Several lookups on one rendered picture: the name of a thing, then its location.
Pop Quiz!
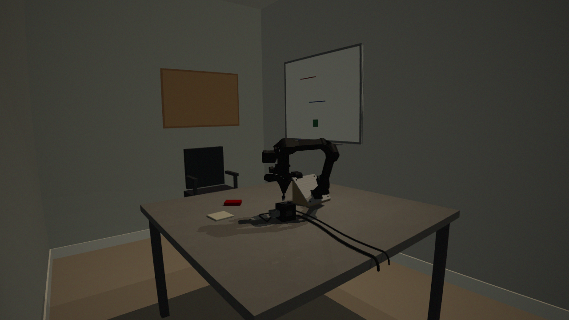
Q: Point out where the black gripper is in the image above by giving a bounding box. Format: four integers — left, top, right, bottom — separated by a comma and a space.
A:
264, 162, 303, 194

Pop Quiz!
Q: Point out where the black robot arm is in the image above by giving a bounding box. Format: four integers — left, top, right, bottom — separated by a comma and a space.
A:
262, 138, 339, 200

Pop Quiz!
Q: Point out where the red rectangular block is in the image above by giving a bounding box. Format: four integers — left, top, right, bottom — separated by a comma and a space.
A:
224, 200, 242, 206

